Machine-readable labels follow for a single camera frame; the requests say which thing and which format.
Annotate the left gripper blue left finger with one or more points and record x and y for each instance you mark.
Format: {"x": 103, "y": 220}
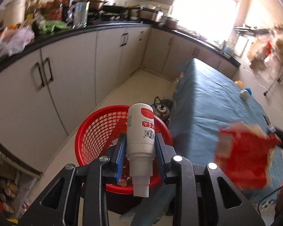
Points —
{"x": 59, "y": 202}

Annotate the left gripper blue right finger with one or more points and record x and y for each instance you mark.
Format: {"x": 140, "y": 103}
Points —
{"x": 204, "y": 195}

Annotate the white red spray bottle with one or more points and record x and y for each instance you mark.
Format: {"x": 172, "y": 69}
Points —
{"x": 140, "y": 147}

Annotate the red plastic mesh basket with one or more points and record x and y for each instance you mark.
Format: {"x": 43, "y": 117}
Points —
{"x": 100, "y": 130}

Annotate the blue plastic bag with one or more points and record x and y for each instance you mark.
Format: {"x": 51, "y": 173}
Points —
{"x": 249, "y": 91}

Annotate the yellow plastic bag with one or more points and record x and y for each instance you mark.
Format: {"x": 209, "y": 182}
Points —
{"x": 239, "y": 83}

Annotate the blue tablecloth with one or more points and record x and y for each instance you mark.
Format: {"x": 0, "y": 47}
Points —
{"x": 205, "y": 100}

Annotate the hanging plastic bags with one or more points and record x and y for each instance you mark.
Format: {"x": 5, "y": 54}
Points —
{"x": 268, "y": 42}

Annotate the steel kettle on floor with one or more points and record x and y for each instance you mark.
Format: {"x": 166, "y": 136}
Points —
{"x": 162, "y": 108}

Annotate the green cloth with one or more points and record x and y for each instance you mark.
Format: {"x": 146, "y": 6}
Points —
{"x": 50, "y": 26}

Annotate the steel kettle on counter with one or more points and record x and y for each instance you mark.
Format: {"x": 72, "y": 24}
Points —
{"x": 79, "y": 14}

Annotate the counter plastic bags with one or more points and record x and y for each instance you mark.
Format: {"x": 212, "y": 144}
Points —
{"x": 14, "y": 41}

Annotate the brown pot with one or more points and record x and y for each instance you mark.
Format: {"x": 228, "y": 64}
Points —
{"x": 171, "y": 23}

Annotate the black frying pan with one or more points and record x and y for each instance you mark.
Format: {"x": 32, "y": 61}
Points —
{"x": 114, "y": 9}

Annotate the red label sauce bottle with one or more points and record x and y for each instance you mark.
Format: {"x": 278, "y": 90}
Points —
{"x": 54, "y": 12}

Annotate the silver rice cooker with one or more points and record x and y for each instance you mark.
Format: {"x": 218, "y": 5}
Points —
{"x": 147, "y": 14}

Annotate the lidded steel wok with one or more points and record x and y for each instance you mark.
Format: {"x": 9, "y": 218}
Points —
{"x": 94, "y": 5}

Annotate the dark sauce bottle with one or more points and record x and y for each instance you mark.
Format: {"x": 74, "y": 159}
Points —
{"x": 66, "y": 4}

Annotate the white rice cooker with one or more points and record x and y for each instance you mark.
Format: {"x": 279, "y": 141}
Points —
{"x": 13, "y": 13}

